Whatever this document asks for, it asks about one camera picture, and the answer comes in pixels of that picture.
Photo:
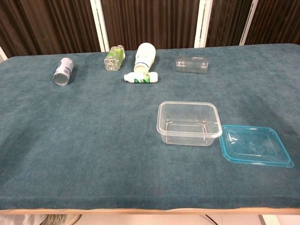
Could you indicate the blue translucent plastic lid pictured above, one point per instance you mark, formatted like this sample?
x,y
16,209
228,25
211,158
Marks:
x,y
255,146

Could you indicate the clear plastic container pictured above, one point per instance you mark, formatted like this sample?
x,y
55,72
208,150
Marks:
x,y
164,137

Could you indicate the small white yogurt bottle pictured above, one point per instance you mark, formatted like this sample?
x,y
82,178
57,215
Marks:
x,y
140,77

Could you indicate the white paper cup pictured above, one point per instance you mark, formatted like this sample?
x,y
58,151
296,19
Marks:
x,y
144,56

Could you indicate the clear plastic jar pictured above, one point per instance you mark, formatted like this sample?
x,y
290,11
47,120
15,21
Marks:
x,y
191,65

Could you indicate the teal velvet tablecloth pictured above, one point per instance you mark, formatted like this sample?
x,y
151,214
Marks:
x,y
93,140

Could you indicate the clear bottle green label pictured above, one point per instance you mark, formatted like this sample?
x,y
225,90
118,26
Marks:
x,y
114,58

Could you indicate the dark brown pleated curtain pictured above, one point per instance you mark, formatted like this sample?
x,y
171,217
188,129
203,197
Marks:
x,y
150,23
227,22
279,21
47,25

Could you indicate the silver drink can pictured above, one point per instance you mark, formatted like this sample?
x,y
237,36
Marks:
x,y
63,70

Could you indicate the white partition post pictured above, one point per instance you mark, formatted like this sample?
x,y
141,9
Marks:
x,y
202,23
2,54
99,23
249,21

